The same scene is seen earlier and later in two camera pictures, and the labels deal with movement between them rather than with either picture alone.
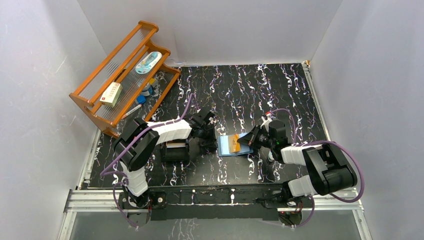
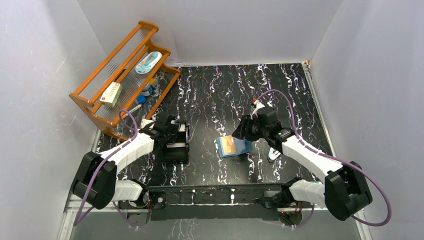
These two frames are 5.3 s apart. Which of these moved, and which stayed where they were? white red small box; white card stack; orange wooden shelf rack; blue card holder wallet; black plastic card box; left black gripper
Moved: blue card holder wallet; left black gripper
Stayed: black plastic card box; orange wooden shelf rack; white red small box; white card stack
